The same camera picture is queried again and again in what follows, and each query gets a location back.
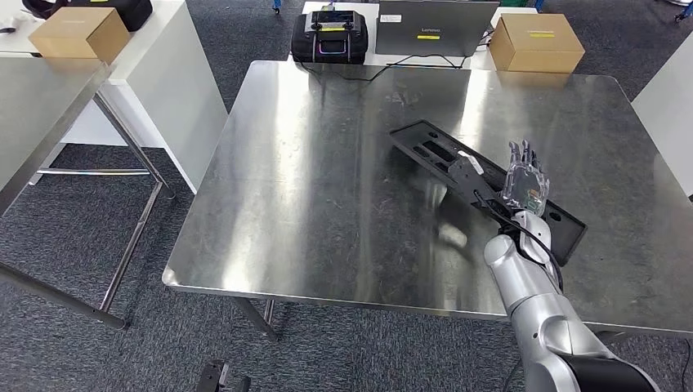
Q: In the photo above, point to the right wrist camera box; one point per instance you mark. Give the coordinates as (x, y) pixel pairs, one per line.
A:
(471, 162)

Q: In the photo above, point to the black controller carry case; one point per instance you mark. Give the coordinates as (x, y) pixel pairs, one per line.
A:
(330, 50)

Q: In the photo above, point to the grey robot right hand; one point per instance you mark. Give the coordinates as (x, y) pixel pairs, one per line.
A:
(525, 186)

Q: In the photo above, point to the black plastic plate bracket part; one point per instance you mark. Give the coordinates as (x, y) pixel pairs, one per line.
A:
(568, 232)

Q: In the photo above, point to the white cabinet panel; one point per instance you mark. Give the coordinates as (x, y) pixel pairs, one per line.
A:
(162, 92)
(671, 108)

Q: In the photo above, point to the brown cardboard box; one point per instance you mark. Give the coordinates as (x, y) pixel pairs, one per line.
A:
(70, 32)
(536, 43)

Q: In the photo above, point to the black right camera bracket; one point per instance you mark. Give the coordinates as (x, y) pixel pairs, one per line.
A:
(465, 181)

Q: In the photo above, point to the white desk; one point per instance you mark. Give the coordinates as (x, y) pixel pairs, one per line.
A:
(372, 27)

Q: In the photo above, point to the steel workbench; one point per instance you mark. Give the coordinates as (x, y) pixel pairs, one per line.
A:
(32, 108)
(325, 189)

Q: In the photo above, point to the grey Lenovo laptop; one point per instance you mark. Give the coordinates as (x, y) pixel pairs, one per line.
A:
(433, 35)

